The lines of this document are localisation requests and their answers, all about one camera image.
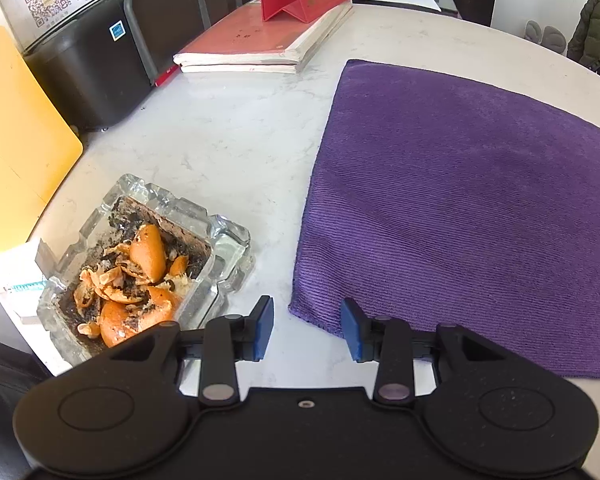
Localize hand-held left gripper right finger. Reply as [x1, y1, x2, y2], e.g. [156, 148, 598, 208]
[340, 297, 506, 407]

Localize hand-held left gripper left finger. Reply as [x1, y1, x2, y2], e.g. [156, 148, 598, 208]
[97, 296, 276, 408]

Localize purple towel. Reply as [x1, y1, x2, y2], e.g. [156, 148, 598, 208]
[287, 59, 600, 380]

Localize glass ashtray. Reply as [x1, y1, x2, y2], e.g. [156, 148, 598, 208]
[36, 174, 255, 366]

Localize orange peel pieces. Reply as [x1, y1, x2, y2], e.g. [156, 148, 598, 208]
[75, 224, 190, 348]

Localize white carton box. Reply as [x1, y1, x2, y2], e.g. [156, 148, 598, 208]
[0, 237, 56, 321]

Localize black leather seat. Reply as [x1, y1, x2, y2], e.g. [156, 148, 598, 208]
[0, 330, 51, 480]

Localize red flat packet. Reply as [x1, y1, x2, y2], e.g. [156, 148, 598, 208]
[154, 64, 181, 87]

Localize red cover book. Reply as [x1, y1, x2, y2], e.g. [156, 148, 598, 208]
[174, 0, 353, 68]

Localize black printer with blue sticker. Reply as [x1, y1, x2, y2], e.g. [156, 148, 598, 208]
[22, 0, 261, 133]

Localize white code poster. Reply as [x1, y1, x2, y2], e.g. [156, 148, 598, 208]
[5, 0, 136, 46]

